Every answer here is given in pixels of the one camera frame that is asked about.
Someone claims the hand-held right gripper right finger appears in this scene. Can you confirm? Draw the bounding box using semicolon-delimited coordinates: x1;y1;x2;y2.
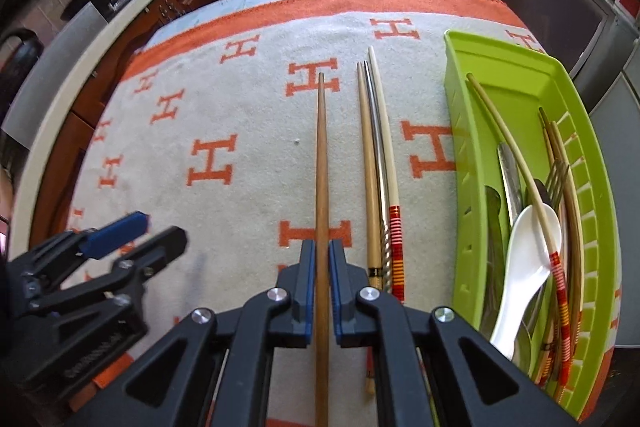
326;238;576;427

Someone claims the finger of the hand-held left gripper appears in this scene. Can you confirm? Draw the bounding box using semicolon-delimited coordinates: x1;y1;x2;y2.
29;226;189;316
6;211;151;279

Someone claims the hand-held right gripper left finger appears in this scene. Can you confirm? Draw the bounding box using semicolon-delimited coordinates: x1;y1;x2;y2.
65;238;321;427

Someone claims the beige black-marked chopstick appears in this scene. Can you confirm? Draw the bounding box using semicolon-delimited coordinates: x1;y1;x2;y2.
356;62;381;396
549;121;585;328

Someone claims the spiral metal chopstick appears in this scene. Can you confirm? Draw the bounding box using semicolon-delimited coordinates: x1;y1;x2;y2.
363;60;392;294

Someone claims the white red-striped chopstick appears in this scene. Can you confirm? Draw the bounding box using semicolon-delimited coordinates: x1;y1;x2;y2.
466;73;572;385
536;332;568;400
368;46;406;304

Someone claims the white ceramic spoon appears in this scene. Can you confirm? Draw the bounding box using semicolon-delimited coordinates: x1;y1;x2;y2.
489;204;564;361

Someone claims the green plastic tray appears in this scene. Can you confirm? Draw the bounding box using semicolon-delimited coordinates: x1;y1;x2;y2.
443;29;621;423

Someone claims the orange patterned beige blanket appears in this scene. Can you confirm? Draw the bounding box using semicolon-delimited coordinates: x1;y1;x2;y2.
65;0;623;427

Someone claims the stainless steel panel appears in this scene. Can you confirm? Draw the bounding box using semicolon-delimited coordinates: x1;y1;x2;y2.
0;1;109;148

